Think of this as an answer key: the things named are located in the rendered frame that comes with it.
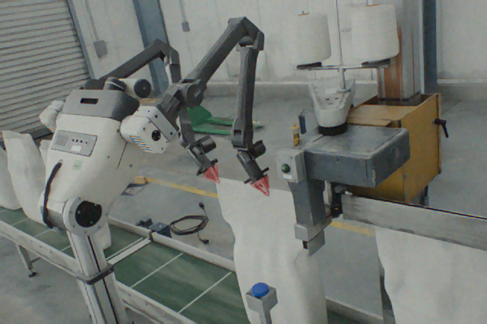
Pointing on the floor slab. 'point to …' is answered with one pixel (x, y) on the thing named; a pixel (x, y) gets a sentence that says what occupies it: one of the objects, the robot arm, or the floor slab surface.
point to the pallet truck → (198, 117)
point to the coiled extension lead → (192, 227)
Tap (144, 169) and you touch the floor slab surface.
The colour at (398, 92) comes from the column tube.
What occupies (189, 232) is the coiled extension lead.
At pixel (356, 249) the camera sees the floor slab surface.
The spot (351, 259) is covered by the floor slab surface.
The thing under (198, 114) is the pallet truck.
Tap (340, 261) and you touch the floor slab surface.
